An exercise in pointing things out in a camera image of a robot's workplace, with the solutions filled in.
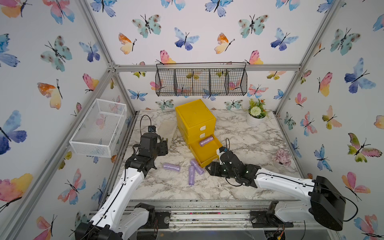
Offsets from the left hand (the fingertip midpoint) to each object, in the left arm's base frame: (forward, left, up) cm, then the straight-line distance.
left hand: (161, 141), depth 80 cm
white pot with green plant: (+24, -59, -4) cm, 63 cm away
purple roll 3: (-11, -16, -18) cm, 26 cm away
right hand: (-11, -25, -8) cm, 29 cm away
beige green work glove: (+24, +3, -19) cm, 31 cm away
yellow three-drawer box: (+11, -19, +2) cm, 22 cm away
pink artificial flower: (-6, -67, -10) cm, 68 cm away
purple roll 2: (-7, -4, -17) cm, 19 cm away
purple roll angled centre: (-4, -18, -18) cm, 25 cm away
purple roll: (+10, -23, -17) cm, 31 cm away
